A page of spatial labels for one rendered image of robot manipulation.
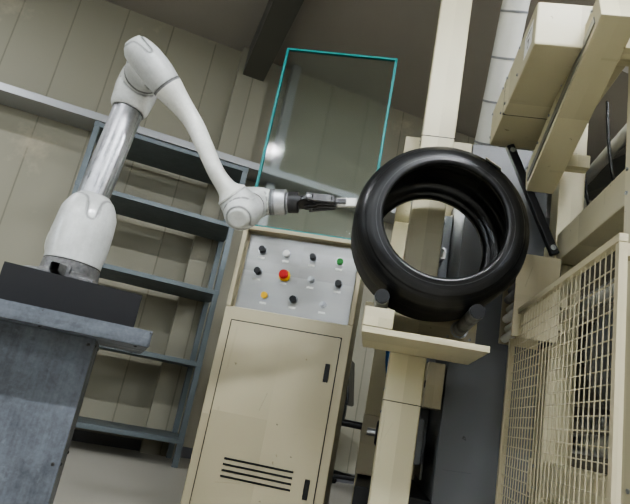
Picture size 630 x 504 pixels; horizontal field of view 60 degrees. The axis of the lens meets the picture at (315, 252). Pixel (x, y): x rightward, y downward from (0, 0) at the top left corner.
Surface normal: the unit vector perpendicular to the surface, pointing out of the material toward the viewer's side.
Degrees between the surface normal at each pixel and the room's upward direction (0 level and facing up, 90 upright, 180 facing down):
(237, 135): 90
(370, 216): 89
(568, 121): 162
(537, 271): 90
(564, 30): 90
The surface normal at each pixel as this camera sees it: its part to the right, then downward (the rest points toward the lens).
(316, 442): -0.09, -0.29
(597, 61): -0.20, 0.81
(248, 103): 0.33, -0.20
